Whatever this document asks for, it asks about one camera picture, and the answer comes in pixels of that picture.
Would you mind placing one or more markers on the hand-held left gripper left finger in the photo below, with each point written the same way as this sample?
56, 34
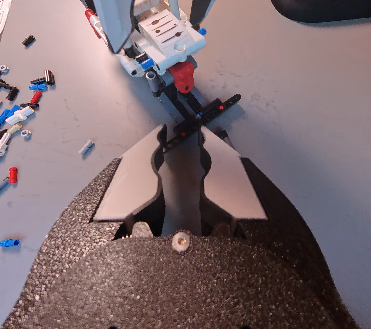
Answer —
127, 189

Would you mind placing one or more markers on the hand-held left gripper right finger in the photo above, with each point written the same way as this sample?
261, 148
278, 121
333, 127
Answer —
232, 189

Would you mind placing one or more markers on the grey tube brick piece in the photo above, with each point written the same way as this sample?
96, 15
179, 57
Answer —
227, 140

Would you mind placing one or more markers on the white toy brick truck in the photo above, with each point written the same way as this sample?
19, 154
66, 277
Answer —
171, 33

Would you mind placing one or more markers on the grey desk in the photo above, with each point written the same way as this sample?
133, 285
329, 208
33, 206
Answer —
289, 102

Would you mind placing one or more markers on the light grey pin piece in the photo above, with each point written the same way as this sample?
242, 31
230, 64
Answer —
86, 147

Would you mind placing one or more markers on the small black pin piece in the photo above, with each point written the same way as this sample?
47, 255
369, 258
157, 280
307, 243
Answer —
28, 40

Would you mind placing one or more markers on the scattered loose brick pieces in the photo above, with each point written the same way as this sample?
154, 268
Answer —
49, 77

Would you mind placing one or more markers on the white sticker sheet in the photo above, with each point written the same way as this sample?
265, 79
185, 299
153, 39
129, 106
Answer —
5, 1

